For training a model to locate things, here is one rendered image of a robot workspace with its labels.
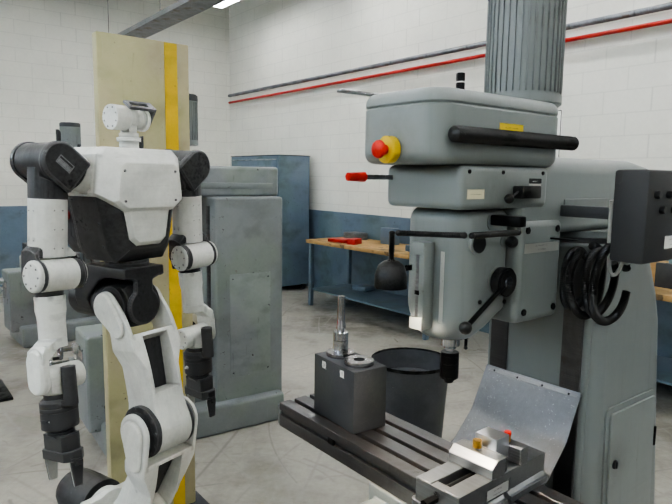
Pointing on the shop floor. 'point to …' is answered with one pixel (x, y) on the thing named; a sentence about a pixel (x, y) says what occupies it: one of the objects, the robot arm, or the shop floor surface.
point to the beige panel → (169, 78)
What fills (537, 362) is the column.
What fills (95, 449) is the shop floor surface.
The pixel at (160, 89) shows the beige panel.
